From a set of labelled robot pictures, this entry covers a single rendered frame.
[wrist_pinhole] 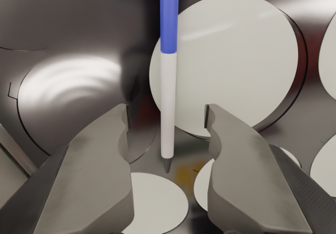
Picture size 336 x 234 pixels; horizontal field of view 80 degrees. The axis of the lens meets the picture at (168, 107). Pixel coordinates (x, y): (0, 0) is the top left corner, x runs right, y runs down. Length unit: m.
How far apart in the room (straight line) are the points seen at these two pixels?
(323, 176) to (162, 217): 0.16
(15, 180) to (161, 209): 0.14
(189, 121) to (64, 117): 0.09
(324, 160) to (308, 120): 0.05
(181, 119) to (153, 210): 0.11
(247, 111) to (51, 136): 0.15
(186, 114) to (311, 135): 0.10
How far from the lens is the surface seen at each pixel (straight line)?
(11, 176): 0.25
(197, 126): 0.16
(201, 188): 0.21
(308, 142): 0.21
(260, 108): 0.17
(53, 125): 0.18
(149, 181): 0.20
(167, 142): 0.15
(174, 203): 0.22
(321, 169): 0.24
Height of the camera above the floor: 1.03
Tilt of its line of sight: 61 degrees down
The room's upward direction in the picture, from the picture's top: 177 degrees clockwise
